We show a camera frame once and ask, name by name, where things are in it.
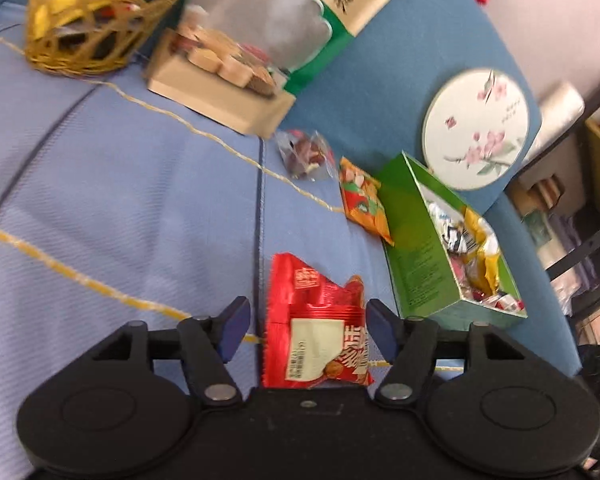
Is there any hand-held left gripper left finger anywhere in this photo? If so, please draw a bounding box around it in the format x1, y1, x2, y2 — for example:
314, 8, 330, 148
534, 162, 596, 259
87, 295, 253, 408

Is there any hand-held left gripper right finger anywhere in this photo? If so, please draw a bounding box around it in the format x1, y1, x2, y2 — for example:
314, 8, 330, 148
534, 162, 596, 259
365, 297, 528, 408

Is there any green cardboard box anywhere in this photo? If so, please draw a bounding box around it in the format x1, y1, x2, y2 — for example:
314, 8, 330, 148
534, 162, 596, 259
375, 150, 528, 332

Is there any red packet with white label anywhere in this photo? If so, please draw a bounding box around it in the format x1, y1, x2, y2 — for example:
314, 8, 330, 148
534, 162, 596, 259
261, 252, 376, 390

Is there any small yellow snack packet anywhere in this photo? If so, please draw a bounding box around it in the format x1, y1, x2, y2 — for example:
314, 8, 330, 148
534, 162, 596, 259
462, 207, 502, 297

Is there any orange snack packet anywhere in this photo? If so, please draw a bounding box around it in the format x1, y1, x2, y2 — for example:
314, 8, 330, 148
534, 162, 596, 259
337, 156, 396, 247

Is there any clear packet of red dates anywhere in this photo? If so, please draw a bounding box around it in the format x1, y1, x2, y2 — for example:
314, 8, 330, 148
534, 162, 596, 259
276, 129, 337, 181

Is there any light blue striped blanket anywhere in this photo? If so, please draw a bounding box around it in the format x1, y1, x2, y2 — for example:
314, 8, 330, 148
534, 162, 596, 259
0, 2, 456, 480

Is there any black metal shelf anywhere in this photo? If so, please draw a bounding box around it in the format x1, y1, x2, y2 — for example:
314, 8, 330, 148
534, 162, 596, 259
505, 60, 600, 480

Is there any clear plastic roll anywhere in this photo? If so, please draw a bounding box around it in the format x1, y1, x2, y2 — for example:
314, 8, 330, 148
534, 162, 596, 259
517, 81, 586, 171

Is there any woven wicker basket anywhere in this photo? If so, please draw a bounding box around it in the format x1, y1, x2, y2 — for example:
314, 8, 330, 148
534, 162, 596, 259
26, 0, 181, 77

